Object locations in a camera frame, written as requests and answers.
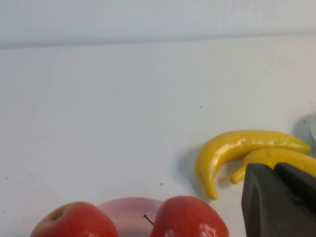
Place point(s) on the pink round plate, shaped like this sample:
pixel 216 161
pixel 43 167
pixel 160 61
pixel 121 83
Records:
pixel 130 212

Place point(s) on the yellow banana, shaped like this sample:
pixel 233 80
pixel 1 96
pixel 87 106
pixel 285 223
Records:
pixel 266 156
pixel 222 153

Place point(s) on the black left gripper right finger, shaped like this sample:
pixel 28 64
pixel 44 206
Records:
pixel 301 185

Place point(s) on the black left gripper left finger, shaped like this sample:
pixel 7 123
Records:
pixel 266 205

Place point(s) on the red apple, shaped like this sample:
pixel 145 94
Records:
pixel 190 217
pixel 76 222

